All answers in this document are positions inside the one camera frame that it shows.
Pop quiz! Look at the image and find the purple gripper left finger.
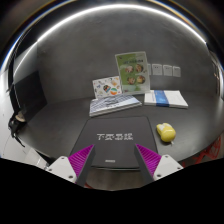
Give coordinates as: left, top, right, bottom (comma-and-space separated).
45, 143, 97, 188

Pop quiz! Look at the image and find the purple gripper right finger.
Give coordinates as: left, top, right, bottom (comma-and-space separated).
133, 143, 185, 186

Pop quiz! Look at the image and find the yellow computer mouse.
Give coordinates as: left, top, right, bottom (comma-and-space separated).
156, 123, 176, 143

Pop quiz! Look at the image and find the black mouse pad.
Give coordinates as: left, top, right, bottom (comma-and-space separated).
72, 117, 157, 170

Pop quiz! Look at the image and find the striped book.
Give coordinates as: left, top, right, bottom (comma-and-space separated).
89, 94, 142, 117

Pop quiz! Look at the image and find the white and blue book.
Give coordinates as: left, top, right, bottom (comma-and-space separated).
144, 90, 188, 108

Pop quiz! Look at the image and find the small colourful picture book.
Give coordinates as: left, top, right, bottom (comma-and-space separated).
92, 76, 122, 98

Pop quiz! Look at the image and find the black chair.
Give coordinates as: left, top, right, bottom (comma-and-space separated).
7, 70, 48, 148

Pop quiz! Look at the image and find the green standing picture book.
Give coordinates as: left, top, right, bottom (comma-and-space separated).
115, 51, 150, 95

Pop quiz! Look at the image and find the red stool frame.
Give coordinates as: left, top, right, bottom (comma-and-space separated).
194, 137, 222, 164

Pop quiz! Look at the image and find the white wall socket panel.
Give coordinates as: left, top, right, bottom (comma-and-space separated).
152, 64, 162, 75
173, 66, 181, 77
163, 65, 173, 76
148, 64, 152, 76

